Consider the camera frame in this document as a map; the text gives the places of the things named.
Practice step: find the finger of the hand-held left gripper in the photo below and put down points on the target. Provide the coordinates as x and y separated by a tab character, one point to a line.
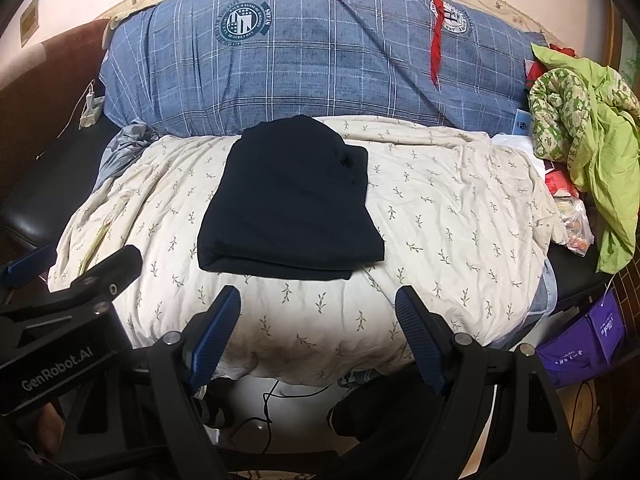
25	266
110	272

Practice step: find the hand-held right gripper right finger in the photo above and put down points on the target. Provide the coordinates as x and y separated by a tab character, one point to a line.
420	340

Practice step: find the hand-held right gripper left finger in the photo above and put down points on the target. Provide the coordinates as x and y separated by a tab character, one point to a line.
215	335

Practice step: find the dark navy long-sleeved garment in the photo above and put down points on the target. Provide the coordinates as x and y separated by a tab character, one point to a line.
290	210

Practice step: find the person's left hand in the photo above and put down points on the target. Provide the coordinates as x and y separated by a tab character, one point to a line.
50	427

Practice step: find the black leather bench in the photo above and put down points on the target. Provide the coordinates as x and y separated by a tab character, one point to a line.
45	185

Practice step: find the person's right leg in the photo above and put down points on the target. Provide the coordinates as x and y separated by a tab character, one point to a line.
360	410

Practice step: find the white floral blanket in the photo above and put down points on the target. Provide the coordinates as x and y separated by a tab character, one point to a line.
425	240

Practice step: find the grey cloth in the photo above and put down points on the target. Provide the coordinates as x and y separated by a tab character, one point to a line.
125	150

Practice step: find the white charger plug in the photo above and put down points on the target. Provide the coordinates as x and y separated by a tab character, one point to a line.
91	112

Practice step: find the purple fabric bag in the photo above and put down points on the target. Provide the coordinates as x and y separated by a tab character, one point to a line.
590	345

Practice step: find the brown headboard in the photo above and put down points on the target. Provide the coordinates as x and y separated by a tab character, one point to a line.
40	90

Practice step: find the clear plastic snack bag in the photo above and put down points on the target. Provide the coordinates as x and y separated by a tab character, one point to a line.
575	225

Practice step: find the red packet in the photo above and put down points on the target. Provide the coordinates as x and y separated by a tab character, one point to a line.
559	182

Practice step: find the lime green cloth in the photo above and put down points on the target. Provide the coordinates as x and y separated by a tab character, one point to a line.
610	200

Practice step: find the green patterned quilt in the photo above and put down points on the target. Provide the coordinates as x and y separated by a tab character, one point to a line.
555	105

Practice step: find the blue plaid duvet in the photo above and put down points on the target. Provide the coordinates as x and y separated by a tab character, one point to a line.
325	70

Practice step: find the red cloth strip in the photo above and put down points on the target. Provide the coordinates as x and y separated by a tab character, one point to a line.
437	45

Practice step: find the gold wall plaque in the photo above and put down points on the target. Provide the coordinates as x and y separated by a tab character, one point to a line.
29	25

